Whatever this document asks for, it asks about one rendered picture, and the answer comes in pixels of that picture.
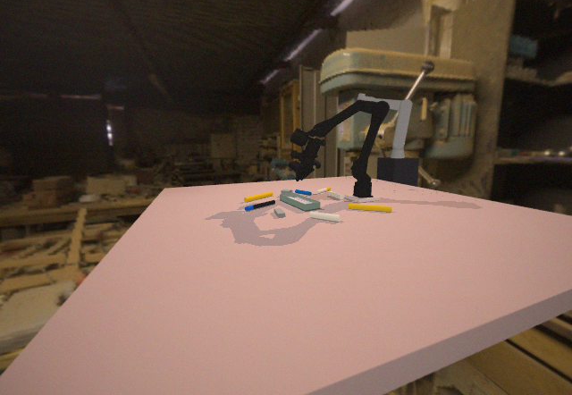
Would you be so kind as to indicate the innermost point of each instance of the blue stylus with grey tip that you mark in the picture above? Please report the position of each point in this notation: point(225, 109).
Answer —
point(303, 192)

